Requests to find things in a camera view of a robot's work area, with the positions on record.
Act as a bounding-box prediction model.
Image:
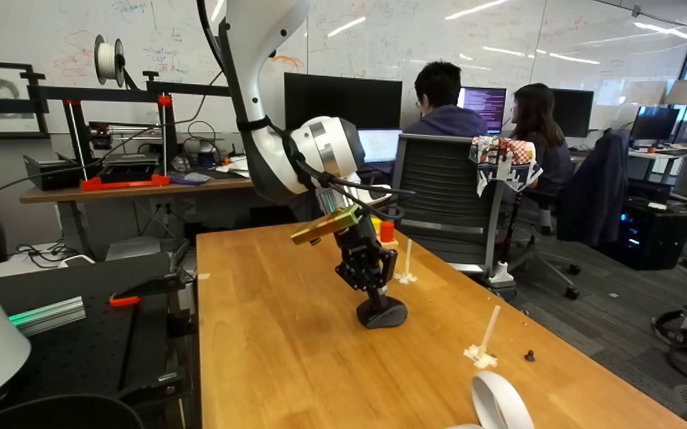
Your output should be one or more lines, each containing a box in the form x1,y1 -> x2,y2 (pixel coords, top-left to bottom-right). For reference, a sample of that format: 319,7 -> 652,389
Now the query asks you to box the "dark monitor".
551,88 -> 597,140

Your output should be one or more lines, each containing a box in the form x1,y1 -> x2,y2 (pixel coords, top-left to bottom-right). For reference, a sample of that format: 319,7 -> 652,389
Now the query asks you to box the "grey mesh office chair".
383,131 -> 519,291

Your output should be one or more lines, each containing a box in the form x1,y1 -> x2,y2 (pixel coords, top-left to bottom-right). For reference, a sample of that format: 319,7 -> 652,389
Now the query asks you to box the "red black 3D printer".
21,68 -> 238,193

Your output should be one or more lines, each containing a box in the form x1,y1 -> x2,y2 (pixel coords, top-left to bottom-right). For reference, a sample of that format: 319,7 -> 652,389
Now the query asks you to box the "large black monitor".
281,72 -> 406,134

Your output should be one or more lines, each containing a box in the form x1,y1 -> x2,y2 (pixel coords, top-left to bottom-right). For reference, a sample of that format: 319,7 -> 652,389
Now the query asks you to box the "person with long dark hair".
510,81 -> 577,209

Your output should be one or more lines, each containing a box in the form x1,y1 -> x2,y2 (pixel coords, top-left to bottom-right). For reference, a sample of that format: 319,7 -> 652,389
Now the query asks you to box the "patterned cloth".
468,134 -> 546,200

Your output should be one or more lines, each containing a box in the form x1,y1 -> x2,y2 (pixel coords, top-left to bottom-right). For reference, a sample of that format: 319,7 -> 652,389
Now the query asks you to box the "black computer mouse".
356,292 -> 411,332

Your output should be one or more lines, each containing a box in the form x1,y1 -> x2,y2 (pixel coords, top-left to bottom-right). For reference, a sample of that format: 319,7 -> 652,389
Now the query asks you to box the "black side table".
0,251 -> 198,429

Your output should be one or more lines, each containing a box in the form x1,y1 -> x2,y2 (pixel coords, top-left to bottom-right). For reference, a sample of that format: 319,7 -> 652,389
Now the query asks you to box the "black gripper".
331,225 -> 400,311

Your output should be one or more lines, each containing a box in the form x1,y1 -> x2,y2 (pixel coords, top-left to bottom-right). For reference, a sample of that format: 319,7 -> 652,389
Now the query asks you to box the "open laptop white screen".
356,125 -> 403,171

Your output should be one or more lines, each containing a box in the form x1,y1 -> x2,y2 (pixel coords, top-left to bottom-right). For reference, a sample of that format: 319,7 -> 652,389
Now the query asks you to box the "person in blue hoodie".
400,60 -> 490,137

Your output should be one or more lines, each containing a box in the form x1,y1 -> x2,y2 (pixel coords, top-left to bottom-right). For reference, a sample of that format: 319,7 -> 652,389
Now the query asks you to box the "stack of white papers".
216,152 -> 254,180

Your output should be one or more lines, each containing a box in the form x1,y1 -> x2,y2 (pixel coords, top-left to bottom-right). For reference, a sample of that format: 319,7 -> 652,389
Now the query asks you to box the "black box device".
21,152 -> 86,193

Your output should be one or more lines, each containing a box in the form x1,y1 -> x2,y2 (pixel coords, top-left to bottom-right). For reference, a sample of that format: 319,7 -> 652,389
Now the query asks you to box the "white tape roll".
446,368 -> 538,429

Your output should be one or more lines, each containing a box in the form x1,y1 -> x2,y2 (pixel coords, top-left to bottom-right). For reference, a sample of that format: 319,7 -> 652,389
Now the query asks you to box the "small black monitor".
631,104 -> 682,144

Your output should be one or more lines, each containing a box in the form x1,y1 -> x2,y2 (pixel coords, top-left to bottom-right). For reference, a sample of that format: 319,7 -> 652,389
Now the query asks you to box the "black curved object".
0,392 -> 149,429

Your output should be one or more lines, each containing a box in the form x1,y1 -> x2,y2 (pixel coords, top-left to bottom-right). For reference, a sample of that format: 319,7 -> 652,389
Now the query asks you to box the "dark jacket on chair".
557,128 -> 634,251

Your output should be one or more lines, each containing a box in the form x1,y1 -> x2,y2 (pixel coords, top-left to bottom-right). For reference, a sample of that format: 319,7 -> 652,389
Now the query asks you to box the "white peg stand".
460,303 -> 503,371
395,236 -> 420,287

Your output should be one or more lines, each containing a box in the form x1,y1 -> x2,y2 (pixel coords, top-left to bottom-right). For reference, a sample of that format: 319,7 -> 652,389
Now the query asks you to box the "orange handled tool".
107,292 -> 144,310

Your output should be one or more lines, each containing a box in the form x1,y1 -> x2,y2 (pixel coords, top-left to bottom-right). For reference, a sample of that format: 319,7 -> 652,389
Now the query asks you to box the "white filament spool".
92,34 -> 130,88

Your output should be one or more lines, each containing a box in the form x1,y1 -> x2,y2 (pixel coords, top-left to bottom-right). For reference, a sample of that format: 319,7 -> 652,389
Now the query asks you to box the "wooden desk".
16,160 -> 299,256

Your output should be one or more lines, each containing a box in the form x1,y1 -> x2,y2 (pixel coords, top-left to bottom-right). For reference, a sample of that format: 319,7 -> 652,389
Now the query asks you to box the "yellow green wrist camera mount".
288,203 -> 368,247

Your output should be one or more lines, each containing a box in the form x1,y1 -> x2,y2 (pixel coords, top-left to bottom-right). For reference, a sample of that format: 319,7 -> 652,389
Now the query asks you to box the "monitor with purple screen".
458,85 -> 510,137

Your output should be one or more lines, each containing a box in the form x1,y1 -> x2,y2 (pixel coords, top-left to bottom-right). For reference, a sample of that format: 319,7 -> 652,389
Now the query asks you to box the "green white bar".
5,292 -> 88,338

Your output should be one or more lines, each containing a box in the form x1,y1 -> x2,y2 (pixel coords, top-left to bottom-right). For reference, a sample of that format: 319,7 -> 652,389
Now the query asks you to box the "black computer tower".
613,198 -> 687,271

